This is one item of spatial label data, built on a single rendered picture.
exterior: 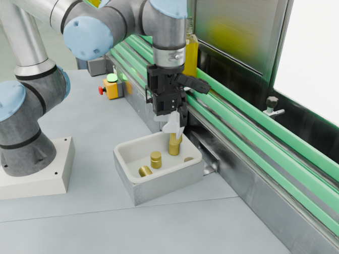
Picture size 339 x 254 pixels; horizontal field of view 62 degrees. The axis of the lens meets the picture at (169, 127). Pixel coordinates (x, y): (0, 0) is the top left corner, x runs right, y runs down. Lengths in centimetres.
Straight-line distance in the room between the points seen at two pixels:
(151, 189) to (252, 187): 27
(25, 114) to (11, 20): 24
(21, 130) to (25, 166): 11
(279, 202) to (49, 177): 60
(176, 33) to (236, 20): 39
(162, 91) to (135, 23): 16
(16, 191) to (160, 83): 51
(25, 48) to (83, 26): 37
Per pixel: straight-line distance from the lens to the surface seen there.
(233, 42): 100
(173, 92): 68
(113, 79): 126
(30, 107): 85
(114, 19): 58
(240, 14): 96
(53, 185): 87
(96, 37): 52
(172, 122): 72
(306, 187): 67
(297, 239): 73
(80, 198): 87
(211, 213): 80
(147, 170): 83
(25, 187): 89
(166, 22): 61
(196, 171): 84
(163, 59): 64
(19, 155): 88
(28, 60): 88
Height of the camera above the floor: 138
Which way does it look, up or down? 35 degrees down
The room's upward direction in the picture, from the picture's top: straight up
